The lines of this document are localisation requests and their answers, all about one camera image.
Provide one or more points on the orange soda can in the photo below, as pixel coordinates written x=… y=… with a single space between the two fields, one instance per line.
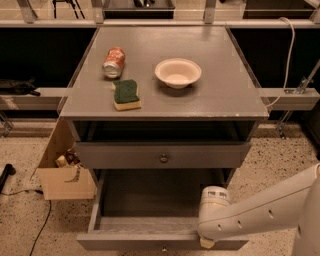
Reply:
x=114 y=63

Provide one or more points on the grey top drawer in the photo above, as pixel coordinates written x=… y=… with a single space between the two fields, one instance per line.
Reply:
x=152 y=155

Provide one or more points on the green yellow sponge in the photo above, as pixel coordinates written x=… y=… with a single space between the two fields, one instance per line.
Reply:
x=126 y=95

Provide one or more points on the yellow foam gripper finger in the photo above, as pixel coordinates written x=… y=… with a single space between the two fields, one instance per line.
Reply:
x=207 y=244

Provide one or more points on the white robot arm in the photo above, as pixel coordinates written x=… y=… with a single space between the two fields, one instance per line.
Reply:
x=292 y=203

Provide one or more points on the black cylinder on floor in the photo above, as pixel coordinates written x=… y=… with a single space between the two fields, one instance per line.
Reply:
x=7 y=171

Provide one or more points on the metal bracket right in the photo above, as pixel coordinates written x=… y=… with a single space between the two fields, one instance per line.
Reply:
x=301 y=98

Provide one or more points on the black object on shelf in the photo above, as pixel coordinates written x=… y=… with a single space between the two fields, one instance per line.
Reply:
x=18 y=87

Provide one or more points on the cardboard box with items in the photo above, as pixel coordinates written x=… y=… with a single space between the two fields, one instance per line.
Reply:
x=62 y=175

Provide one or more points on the grey drawer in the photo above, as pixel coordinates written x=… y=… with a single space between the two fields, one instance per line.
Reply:
x=152 y=155
x=148 y=209

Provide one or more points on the white paper bowl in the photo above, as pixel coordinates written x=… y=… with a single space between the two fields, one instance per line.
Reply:
x=178 y=73

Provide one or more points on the grey wooden drawer cabinet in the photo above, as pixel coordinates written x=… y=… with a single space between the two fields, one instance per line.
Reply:
x=223 y=106

